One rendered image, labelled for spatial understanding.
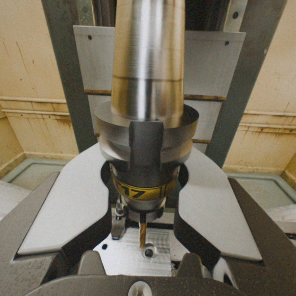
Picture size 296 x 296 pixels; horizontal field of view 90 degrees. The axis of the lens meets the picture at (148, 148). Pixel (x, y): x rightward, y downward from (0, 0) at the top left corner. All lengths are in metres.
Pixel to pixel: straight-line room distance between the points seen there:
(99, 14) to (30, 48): 0.63
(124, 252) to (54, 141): 1.05
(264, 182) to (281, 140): 0.33
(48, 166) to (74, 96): 0.85
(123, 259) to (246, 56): 0.65
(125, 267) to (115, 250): 0.04
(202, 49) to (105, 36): 0.28
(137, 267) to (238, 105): 0.59
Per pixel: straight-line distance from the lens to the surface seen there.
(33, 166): 1.47
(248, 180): 1.37
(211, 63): 0.54
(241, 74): 0.63
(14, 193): 1.06
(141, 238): 0.19
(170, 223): 0.53
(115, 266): 0.38
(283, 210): 1.06
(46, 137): 1.32
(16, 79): 1.24
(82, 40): 0.56
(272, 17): 0.65
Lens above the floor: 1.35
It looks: 32 degrees down
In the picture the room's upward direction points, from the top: 3 degrees clockwise
